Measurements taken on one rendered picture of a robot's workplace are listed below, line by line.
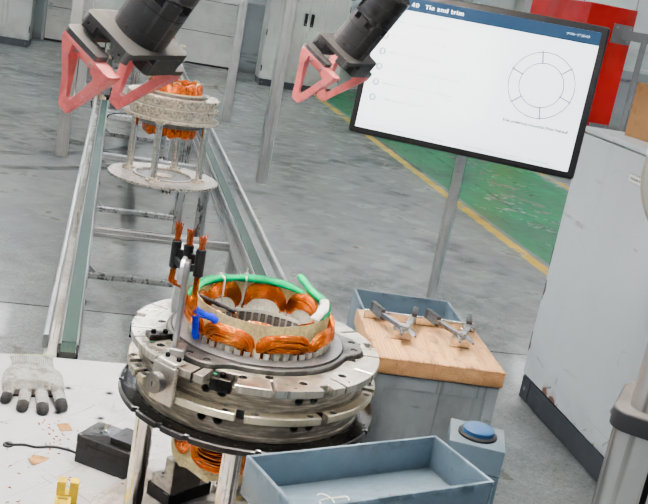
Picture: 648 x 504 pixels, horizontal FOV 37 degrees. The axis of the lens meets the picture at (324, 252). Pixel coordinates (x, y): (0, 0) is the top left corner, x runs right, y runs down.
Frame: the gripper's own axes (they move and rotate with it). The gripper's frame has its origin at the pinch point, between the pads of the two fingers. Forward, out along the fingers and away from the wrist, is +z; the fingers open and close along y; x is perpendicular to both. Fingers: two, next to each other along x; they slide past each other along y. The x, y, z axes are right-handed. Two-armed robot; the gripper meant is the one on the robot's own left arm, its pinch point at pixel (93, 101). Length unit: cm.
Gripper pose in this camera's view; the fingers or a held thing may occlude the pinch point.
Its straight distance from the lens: 103.9
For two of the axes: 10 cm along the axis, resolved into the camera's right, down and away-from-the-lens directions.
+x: 6.7, 7.2, -1.7
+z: -6.1, 6.7, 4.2
